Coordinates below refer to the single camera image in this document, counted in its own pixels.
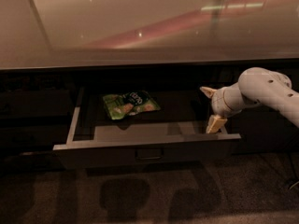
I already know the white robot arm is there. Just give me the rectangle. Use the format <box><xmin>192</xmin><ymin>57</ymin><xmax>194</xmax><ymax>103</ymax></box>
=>
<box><xmin>200</xmin><ymin>67</ymin><xmax>299</xmax><ymax>133</ymax></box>

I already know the green snack bag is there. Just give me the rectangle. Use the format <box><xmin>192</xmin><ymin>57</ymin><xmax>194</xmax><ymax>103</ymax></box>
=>
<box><xmin>103</xmin><ymin>91</ymin><xmax>161</xmax><ymax>120</ymax></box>

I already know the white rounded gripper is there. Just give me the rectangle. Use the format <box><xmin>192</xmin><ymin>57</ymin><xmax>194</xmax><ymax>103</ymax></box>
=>
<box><xmin>200</xmin><ymin>86</ymin><xmax>243</xmax><ymax>133</ymax></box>

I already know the grey drawer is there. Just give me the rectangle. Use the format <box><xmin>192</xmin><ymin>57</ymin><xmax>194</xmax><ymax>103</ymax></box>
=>
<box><xmin>0</xmin><ymin>90</ymin><xmax>73</xmax><ymax>119</ymax></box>
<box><xmin>53</xmin><ymin>88</ymin><xmax>241</xmax><ymax>169</ymax></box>

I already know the grey cabinet door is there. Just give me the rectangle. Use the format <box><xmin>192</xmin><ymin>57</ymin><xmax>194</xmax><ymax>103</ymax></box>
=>
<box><xmin>230</xmin><ymin>68</ymin><xmax>299</xmax><ymax>156</ymax></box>

